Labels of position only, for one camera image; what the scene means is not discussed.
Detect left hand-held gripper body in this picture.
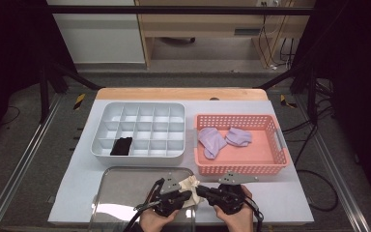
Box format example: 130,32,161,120
152,173,182,218

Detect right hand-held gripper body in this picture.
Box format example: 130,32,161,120
216,171,260,216

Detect cream sock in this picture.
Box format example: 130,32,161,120
178,174,206,209

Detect transparent grey box lid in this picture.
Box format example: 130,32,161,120
88,165,197,232

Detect purple sock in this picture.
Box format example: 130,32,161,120
197,127,228,160
225,127,253,148

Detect pink perforated basket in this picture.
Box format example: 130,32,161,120
194,113,292,177

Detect grey divided storage box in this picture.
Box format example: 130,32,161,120
90,101,187,168

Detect black sock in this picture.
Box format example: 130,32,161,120
110,136,133,157

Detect person's left hand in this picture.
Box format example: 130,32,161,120
139,208,181,232

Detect person's right hand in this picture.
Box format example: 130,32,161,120
214,186,256,232

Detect light blue table mat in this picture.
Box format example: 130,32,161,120
47,99,315,225

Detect yellow black tape strip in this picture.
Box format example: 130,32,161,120
73,93,87,111
279,94,299,109

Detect light wooden desk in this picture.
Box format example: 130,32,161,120
134,0,317,69

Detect black curtain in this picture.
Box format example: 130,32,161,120
291,0,371,223
0,0,76,154

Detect white cabinet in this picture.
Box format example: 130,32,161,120
46,0,146,65

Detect white power strip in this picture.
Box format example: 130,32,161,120
256,0,283,8

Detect black floor cable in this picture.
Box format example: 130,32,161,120
0,105,22,127
281,105,340,213

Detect aluminium rail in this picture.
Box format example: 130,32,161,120
0,93,64,232
294,95,371,232

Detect black frame strut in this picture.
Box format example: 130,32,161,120
38,61,101,124
257,63,319,126

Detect black cable bundle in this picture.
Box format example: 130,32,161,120
279,37,297,71

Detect yellow cable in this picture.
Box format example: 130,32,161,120
259,0,296,69

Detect black horizontal frame bar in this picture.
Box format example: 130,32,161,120
44,5,317,16

